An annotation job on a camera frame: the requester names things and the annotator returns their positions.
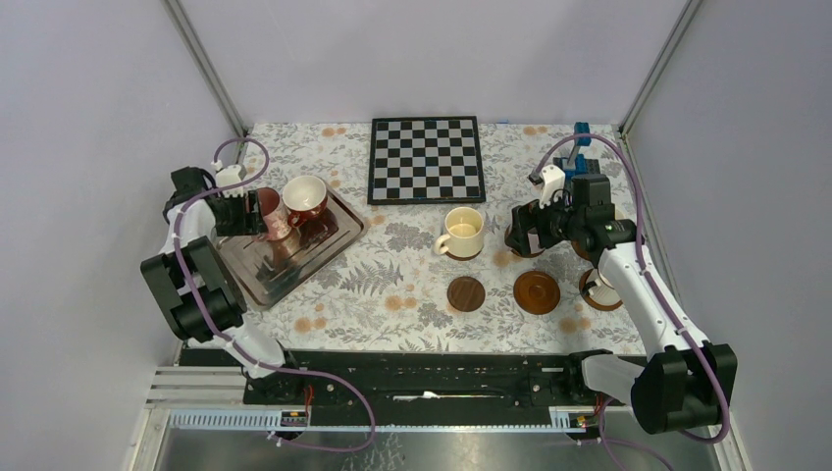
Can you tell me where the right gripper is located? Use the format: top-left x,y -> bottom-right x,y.
503,186 -> 584,257

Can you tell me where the pink mug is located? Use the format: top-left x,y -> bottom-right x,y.
257,187 -> 292,241

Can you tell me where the cream yellow mug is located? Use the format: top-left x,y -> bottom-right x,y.
433,207 -> 485,260

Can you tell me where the white mug dark red outside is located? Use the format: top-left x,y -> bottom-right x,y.
283,176 -> 328,228

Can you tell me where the white mug black rim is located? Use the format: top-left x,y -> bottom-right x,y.
583,269 -> 622,308

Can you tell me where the dark walnut coaster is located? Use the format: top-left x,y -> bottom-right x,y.
446,276 -> 486,312

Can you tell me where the lilac mug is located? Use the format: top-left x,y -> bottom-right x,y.
526,200 -> 545,258

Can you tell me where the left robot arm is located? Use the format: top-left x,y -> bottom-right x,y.
140,167 -> 313,403

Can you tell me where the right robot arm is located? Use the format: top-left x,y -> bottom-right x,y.
504,174 -> 738,435

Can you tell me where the metal tray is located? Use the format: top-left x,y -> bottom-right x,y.
216,188 -> 366,311

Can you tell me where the blue grey brick tower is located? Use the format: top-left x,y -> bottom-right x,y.
554,137 -> 600,183

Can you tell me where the floral tablecloth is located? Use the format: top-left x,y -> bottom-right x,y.
244,123 -> 644,355

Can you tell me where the black white chessboard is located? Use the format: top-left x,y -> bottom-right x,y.
367,116 -> 487,206

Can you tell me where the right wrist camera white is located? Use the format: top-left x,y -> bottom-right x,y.
539,165 -> 566,209

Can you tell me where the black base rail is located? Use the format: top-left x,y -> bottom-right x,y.
179,348 -> 696,428

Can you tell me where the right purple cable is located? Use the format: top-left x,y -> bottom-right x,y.
529,132 -> 732,471

